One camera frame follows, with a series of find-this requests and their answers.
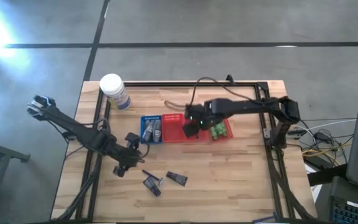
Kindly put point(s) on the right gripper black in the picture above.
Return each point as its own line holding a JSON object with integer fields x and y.
{"x": 204, "y": 113}

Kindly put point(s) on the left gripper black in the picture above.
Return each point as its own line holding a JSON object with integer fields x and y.
{"x": 129, "y": 156}

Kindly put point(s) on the green toiletry tube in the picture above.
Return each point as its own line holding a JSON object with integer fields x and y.
{"x": 215, "y": 133}
{"x": 220, "y": 130}

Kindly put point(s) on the grey toiletry tube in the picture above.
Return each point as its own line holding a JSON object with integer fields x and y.
{"x": 145, "y": 136}
{"x": 157, "y": 130}
{"x": 150, "y": 127}

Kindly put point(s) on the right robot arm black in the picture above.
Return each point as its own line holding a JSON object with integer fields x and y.
{"x": 253, "y": 106}

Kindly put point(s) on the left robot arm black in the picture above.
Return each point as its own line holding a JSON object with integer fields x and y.
{"x": 79, "y": 132}

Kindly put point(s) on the red plastic basket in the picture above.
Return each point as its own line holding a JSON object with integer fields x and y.
{"x": 172, "y": 132}
{"x": 204, "y": 135}

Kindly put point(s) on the dark toiletry sachet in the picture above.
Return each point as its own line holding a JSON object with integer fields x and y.
{"x": 152, "y": 186}
{"x": 177, "y": 178}

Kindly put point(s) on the green connector blocks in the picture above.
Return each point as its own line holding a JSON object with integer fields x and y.
{"x": 228, "y": 132}

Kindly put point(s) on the blue plastic basket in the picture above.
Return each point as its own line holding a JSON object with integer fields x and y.
{"x": 143, "y": 119}

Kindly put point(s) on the white wipes canister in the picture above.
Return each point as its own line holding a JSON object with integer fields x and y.
{"x": 115, "y": 90}

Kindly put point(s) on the black power adapter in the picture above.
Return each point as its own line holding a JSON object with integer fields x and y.
{"x": 322, "y": 136}

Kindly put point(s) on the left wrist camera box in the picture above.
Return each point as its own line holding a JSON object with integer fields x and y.
{"x": 132, "y": 139}

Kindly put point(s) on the black aluminium table frame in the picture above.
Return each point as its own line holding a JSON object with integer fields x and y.
{"x": 182, "y": 84}

